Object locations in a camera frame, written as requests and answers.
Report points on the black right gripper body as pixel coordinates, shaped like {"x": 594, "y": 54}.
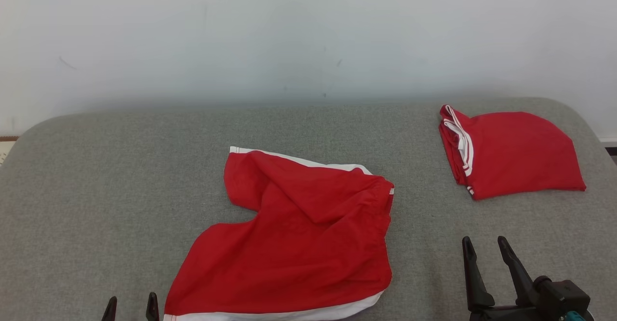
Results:
{"x": 506, "y": 314}

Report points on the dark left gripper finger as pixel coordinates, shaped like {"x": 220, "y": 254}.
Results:
{"x": 152, "y": 311}
{"x": 110, "y": 312}

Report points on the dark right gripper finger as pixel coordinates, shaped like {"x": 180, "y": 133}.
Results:
{"x": 523, "y": 282}
{"x": 477, "y": 287}

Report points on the red Bulls basketball jersey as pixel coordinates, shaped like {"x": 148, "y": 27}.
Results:
{"x": 520, "y": 152}

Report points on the red shorts with white trim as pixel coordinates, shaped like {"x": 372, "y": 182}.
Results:
{"x": 299, "y": 248}

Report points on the black skirting strip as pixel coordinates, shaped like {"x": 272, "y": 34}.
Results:
{"x": 612, "y": 150}

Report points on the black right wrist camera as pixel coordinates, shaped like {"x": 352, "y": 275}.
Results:
{"x": 564, "y": 297}

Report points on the teal right camera connector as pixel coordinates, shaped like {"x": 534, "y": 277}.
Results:
{"x": 573, "y": 317}

